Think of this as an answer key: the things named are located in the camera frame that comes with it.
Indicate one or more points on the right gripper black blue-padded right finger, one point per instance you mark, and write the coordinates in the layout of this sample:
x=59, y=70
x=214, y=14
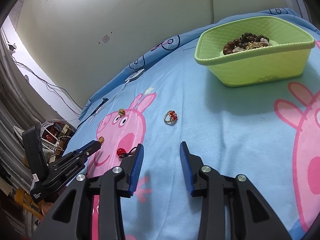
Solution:
x=251, y=217

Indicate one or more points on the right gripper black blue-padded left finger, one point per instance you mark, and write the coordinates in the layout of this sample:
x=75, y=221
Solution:
x=71, y=215

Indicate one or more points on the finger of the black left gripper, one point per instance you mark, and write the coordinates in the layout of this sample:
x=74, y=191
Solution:
x=73, y=161

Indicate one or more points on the small amber gold earring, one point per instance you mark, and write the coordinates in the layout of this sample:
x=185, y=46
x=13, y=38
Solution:
x=101, y=139

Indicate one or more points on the blue Peppa Pig bedsheet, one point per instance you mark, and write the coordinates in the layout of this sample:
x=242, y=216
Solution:
x=268, y=132

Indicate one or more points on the green plastic basket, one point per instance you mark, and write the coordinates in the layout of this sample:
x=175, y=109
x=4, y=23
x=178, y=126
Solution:
x=285, y=58

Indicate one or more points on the gold ring red stones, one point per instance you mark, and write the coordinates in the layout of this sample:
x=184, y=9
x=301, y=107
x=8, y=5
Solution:
x=170, y=117

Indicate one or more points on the white charger with cable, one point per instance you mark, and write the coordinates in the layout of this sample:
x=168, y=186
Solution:
x=129, y=79

